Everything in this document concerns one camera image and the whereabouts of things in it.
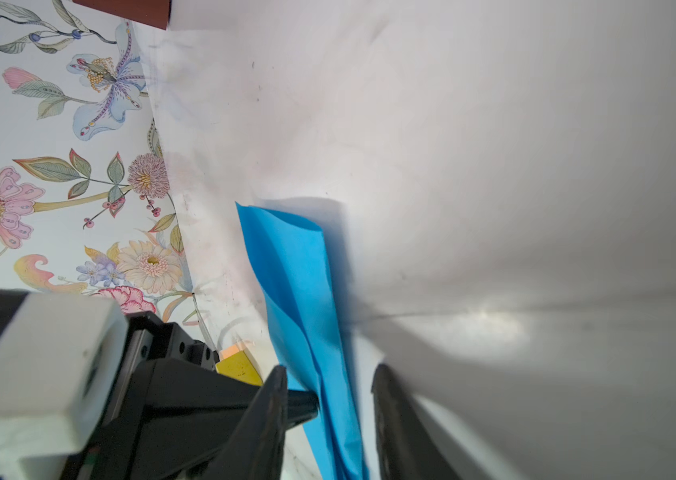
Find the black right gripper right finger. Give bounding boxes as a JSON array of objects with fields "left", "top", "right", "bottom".
[{"left": 371, "top": 364, "right": 459, "bottom": 480}]

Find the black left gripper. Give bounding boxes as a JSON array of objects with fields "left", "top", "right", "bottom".
[{"left": 61, "top": 312, "right": 319, "bottom": 479}]

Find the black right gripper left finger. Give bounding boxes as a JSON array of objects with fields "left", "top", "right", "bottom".
[{"left": 202, "top": 366, "right": 288, "bottom": 480}]

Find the blue square paper sheet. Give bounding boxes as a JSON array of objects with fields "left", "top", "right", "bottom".
[{"left": 237, "top": 206, "right": 366, "bottom": 479}]

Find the yellow block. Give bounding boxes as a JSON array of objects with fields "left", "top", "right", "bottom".
[{"left": 215, "top": 350, "right": 263, "bottom": 386}]

